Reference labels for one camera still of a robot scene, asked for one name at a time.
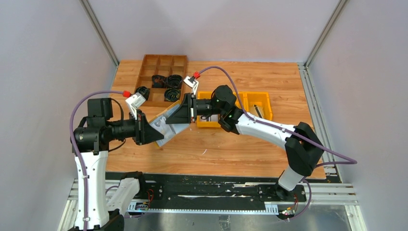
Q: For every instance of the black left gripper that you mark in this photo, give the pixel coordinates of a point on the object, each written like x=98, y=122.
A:
x=145, y=133

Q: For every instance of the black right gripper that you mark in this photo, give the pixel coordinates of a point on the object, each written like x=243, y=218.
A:
x=186, y=113

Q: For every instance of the yellow leather card holder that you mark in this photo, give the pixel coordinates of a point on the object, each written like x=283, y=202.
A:
x=160, y=119

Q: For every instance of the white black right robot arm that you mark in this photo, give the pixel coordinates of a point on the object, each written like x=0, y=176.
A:
x=301, y=144

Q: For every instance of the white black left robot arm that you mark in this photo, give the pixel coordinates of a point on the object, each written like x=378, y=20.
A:
x=91, y=145

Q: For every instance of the beige cards in bin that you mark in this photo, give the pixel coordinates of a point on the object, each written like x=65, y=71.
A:
x=258, y=110

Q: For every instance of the yellow left plastic bin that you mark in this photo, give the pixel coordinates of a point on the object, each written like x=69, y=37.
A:
x=212, y=121

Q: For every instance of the yellow plastic bin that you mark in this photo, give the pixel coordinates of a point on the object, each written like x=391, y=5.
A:
x=212, y=121
x=258, y=104

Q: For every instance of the wooden compartment tray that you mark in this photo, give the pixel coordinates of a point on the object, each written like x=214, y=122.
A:
x=160, y=79

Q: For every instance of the yellow right plastic bin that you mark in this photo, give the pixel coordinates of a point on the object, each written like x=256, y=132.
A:
x=258, y=104

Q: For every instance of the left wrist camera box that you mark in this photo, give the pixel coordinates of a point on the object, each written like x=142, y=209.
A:
x=134, y=102

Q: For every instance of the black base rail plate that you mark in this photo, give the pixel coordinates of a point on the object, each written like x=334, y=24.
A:
x=211, y=193

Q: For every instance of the aluminium frame rail left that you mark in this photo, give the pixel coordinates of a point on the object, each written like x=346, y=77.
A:
x=89, y=11

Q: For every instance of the aluminium frame rail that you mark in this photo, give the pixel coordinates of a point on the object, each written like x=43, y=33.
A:
x=331, y=171
x=89, y=11

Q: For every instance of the aluminium frame rail right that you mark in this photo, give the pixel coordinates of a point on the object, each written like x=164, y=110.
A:
x=331, y=171

